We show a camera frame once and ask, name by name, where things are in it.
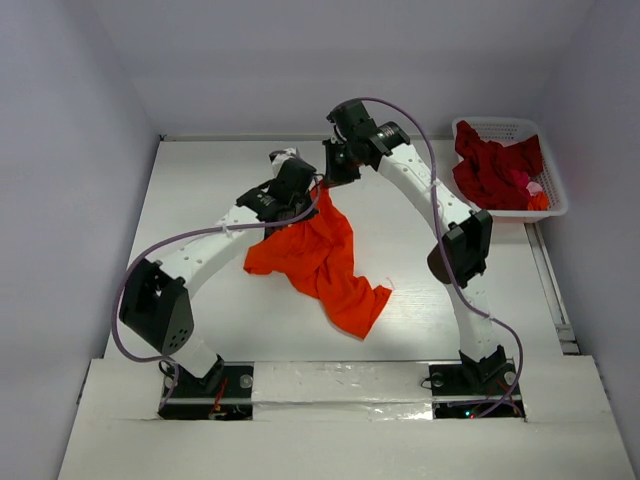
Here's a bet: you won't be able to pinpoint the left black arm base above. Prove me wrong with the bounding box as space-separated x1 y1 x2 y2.
158 362 254 421

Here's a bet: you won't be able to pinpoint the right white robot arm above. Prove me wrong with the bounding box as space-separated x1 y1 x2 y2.
323 99 506 392

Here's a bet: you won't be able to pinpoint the white plastic basket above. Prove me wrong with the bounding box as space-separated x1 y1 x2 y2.
452 116 568 223

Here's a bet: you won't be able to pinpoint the small orange cloth in basket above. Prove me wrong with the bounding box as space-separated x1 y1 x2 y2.
527 192 550 211

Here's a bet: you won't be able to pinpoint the orange t shirt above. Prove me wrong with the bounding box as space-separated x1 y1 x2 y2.
244 187 392 340

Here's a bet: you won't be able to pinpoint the pink cloth in basket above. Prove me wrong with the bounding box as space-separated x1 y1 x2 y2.
511 170 543 198

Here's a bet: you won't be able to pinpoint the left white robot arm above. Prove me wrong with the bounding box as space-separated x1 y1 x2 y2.
116 152 319 395

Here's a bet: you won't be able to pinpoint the dark red t shirt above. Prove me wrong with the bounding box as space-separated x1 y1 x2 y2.
453 121 543 211

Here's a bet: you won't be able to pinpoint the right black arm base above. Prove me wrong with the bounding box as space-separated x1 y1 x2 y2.
420 361 526 420

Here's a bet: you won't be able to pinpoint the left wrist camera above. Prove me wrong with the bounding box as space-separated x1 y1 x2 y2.
269 147 299 170

